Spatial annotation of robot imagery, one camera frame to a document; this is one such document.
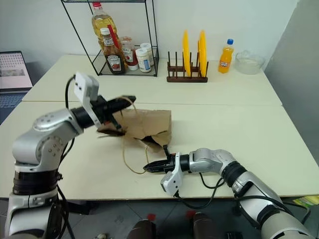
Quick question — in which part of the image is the dark brown rounded shape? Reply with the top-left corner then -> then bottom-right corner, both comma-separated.
129,213 -> 157,239
186,210 -> 220,239

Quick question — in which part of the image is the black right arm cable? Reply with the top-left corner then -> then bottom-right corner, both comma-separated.
174,172 -> 311,225

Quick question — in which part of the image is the dark wooden plate rack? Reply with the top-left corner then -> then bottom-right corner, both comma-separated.
166,51 -> 209,84

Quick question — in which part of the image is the brown paper bag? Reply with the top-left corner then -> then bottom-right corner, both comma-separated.
96,95 -> 172,175

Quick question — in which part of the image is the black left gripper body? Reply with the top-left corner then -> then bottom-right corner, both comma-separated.
91,95 -> 117,128

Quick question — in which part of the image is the yellow cooking oil bottle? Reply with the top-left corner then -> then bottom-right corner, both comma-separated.
91,1 -> 118,52

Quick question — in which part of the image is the yellow green package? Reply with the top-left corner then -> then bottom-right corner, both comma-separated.
292,195 -> 319,208

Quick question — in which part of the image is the white seasoning jar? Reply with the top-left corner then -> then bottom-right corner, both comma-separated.
135,48 -> 153,74
140,42 -> 155,67

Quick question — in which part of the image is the black wire rack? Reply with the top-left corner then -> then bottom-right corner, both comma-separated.
60,0 -> 160,78

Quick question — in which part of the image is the clear glass bowl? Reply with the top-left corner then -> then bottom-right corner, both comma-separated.
234,49 -> 266,75

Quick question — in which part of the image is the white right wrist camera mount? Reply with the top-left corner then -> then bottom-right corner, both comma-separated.
160,152 -> 184,198

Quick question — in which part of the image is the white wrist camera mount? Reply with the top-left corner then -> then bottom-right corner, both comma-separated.
73,72 -> 101,125
160,152 -> 184,198

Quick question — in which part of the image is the dark brown sauce bottle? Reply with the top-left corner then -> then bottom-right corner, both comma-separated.
100,27 -> 129,76

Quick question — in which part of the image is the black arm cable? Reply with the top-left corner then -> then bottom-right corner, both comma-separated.
56,74 -> 77,239
174,172 -> 311,225

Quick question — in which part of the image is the red ketchup bottle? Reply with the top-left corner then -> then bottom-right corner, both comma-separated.
120,36 -> 139,71

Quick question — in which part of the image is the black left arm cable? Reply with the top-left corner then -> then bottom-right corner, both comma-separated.
56,74 -> 77,239

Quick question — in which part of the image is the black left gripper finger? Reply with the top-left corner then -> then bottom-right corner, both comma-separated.
111,113 -> 123,132
107,94 -> 137,113

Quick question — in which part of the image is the orange soda bottle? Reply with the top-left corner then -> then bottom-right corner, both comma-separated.
218,38 -> 235,74

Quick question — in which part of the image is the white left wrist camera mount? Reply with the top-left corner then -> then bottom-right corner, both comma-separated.
73,72 -> 101,125

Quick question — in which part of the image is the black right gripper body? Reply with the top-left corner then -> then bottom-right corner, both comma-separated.
162,153 -> 177,174

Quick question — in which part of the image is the open laptop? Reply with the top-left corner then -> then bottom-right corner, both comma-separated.
0,50 -> 34,125

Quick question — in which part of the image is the yellow plate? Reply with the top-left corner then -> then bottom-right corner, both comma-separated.
197,29 -> 208,78
182,29 -> 192,78

